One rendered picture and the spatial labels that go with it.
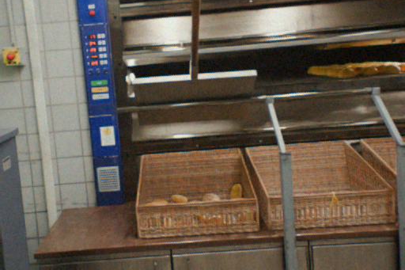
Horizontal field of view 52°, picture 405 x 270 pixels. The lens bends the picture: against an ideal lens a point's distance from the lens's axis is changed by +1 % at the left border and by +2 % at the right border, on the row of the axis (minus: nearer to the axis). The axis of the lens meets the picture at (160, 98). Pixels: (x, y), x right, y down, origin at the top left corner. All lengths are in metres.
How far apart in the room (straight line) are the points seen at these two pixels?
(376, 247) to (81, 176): 1.51
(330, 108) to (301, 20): 0.51
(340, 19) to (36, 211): 2.01
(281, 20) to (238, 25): 0.23
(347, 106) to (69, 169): 1.61
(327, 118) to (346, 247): 0.73
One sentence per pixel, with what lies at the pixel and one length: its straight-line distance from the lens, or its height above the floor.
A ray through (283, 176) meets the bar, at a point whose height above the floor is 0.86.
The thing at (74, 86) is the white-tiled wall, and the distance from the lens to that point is 2.33.
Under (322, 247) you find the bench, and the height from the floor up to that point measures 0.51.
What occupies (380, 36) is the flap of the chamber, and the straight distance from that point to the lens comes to 2.37.
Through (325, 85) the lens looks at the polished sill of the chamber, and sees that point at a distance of 2.43.
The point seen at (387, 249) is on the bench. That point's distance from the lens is 2.13.
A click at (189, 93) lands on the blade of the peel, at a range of 1.87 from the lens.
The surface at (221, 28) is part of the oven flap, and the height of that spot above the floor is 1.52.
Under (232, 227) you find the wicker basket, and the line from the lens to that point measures 1.95.
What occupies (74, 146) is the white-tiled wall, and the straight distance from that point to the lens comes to 2.39.
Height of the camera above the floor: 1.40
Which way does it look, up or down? 6 degrees down
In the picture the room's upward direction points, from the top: 5 degrees counter-clockwise
